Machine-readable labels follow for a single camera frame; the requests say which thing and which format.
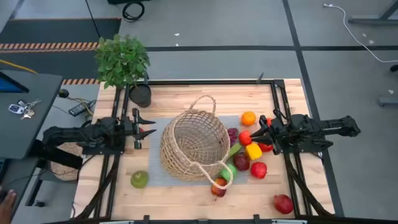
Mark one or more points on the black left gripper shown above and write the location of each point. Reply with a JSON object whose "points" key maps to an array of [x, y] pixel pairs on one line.
{"points": [[136, 127]]}

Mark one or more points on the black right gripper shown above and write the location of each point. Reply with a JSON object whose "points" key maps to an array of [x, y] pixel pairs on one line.
{"points": [[273, 135]]}

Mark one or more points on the red yellow apple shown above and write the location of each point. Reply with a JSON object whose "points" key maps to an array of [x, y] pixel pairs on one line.
{"points": [[217, 190], [141, 130]]}

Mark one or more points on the red tomato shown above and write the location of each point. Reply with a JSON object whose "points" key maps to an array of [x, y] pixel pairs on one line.
{"points": [[244, 139]]}

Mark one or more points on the yellow bell pepper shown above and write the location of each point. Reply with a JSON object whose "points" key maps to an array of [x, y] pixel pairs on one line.
{"points": [[253, 151]]}

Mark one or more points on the orange fruit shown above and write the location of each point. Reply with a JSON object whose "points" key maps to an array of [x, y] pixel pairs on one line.
{"points": [[248, 118]]}

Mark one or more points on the purple grape bunch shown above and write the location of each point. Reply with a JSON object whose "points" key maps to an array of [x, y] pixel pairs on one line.
{"points": [[233, 134]]}

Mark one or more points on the green cucumber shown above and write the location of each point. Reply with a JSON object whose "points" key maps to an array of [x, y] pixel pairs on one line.
{"points": [[235, 150]]}

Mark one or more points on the dark maroon apple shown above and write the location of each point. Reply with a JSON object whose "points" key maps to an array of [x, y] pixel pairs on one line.
{"points": [[241, 161]]}

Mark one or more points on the green apple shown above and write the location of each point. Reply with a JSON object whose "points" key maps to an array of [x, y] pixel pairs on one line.
{"points": [[232, 174], [139, 179]]}

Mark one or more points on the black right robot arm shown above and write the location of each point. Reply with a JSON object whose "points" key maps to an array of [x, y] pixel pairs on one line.
{"points": [[326, 127]]}

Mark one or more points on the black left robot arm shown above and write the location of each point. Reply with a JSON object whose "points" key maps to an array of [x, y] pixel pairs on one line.
{"points": [[77, 135]]}

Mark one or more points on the black plant pot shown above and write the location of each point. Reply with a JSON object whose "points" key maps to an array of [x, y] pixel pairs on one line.
{"points": [[140, 96]]}

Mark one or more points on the grey woven placemat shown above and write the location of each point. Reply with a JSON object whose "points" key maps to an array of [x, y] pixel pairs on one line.
{"points": [[154, 174]]}

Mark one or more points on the black power adapter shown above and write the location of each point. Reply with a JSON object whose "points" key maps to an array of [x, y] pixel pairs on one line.
{"points": [[79, 109]]}

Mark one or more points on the green leafy plant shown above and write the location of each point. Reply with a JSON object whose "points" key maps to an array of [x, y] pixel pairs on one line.
{"points": [[121, 62]]}

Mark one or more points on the dark red pomegranate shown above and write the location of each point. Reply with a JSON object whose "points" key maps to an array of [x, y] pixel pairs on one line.
{"points": [[283, 204]]}

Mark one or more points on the short orange black hazard tape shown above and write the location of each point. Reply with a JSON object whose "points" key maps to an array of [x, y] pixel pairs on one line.
{"points": [[81, 81]]}

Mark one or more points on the round wicker stool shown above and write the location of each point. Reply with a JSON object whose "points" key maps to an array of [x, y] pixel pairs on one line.
{"points": [[66, 172]]}

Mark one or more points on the dark grey desk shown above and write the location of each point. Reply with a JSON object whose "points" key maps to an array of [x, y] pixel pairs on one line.
{"points": [[25, 137]]}

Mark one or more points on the black floor mat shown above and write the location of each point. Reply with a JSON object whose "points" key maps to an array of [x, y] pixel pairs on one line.
{"points": [[62, 31]]}

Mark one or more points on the long orange black hazard tape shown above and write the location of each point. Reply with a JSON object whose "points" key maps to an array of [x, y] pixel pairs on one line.
{"points": [[46, 46]]}

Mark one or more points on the key bunch with fob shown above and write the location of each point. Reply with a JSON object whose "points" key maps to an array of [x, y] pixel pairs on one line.
{"points": [[17, 109]]}

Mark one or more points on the short grey furniture foot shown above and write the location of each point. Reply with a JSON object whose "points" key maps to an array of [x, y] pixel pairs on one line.
{"points": [[388, 102]]}

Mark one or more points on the monitor with blue screen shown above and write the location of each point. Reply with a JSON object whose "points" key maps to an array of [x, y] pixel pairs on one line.
{"points": [[9, 86]]}

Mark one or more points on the black chair caster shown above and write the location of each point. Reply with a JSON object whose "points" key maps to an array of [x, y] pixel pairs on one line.
{"points": [[395, 68]]}

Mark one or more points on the person's hand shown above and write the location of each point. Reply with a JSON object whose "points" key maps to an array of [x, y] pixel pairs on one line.
{"points": [[6, 205]]}

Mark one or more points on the grey desk foot with leg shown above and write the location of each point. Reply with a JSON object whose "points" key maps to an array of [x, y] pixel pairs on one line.
{"points": [[373, 21]]}

